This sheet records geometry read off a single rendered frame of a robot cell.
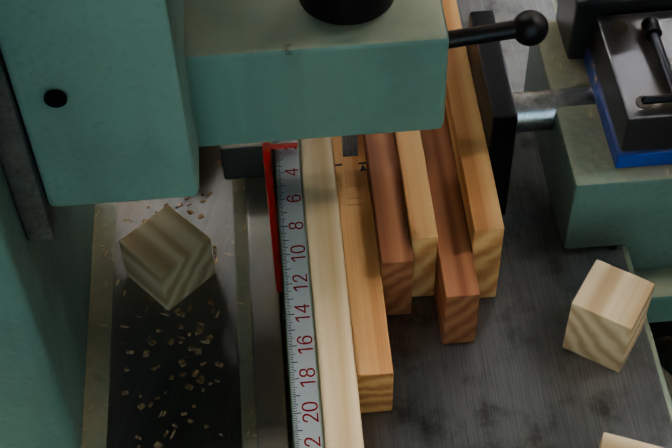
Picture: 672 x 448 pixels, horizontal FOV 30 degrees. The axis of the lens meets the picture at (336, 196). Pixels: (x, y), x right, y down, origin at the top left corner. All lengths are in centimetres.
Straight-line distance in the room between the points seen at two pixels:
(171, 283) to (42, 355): 16
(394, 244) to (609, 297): 12
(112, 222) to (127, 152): 29
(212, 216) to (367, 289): 24
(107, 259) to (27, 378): 19
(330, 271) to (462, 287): 7
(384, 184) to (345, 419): 16
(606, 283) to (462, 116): 13
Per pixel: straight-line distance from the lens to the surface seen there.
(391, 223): 71
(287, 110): 67
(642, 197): 75
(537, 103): 77
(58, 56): 60
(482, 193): 71
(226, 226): 91
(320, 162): 75
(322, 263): 70
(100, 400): 84
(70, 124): 63
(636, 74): 74
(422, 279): 73
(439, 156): 75
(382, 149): 75
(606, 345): 71
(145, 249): 85
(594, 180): 73
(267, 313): 84
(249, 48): 64
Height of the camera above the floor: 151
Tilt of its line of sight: 50 degrees down
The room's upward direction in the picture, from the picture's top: 2 degrees counter-clockwise
